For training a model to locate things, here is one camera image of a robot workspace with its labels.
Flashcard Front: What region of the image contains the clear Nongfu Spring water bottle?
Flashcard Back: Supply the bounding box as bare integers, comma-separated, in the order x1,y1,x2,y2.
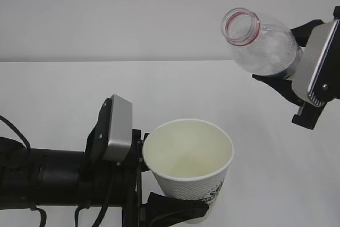
221,7,303,78

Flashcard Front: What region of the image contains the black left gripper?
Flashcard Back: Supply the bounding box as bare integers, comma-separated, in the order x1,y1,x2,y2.
79,129,209,227

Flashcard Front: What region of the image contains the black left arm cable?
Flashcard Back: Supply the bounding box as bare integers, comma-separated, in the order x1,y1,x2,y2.
0,115,31,158

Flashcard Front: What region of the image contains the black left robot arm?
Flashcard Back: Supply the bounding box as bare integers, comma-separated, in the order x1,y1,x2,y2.
1,130,209,226

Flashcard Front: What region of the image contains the white embossed paper cup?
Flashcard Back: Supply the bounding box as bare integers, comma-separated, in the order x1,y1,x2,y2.
142,119,235,209

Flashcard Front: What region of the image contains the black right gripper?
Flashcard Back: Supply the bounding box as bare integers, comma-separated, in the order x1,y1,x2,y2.
252,6,339,130

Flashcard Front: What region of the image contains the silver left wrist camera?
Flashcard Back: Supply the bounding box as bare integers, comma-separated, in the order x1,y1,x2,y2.
84,94,133,163

